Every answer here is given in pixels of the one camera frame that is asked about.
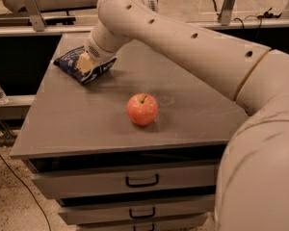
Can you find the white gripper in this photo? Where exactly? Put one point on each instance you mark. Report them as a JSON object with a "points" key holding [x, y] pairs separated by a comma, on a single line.
{"points": [[97, 54]]}

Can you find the blue chip bag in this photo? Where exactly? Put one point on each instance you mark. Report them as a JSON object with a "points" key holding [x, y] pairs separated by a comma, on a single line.
{"points": [[67, 63]]}

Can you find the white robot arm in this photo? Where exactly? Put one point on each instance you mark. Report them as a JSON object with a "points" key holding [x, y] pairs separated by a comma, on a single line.
{"points": [[253, 180]]}

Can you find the red apple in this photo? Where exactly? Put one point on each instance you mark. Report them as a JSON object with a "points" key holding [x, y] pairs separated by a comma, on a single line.
{"points": [[142, 109]]}

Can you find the grey drawer cabinet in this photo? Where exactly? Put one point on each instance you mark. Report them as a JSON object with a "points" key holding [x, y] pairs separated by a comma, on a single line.
{"points": [[73, 127]]}

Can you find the left metal bracket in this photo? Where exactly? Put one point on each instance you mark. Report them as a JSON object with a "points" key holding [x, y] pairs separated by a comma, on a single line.
{"points": [[36, 19]]}

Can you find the metal bracket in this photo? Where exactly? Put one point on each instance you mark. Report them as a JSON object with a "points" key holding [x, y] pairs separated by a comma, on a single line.
{"points": [[36, 19], [226, 12]]}

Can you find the top drawer with black handle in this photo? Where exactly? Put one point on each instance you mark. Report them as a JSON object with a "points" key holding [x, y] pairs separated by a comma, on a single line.
{"points": [[83, 183]]}

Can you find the drawer with black handle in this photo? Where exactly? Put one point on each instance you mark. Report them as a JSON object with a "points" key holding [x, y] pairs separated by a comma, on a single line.
{"points": [[83, 183], [138, 210], [154, 224]]}

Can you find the middle drawer with black handle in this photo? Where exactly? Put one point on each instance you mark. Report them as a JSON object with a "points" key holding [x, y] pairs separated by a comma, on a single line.
{"points": [[138, 210]]}

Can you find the right metal bracket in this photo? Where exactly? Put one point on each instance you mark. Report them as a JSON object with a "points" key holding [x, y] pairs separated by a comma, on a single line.
{"points": [[226, 12]]}

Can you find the bottom drawer with black handle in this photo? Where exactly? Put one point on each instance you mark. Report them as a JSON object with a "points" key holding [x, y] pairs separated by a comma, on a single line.
{"points": [[154, 224]]}

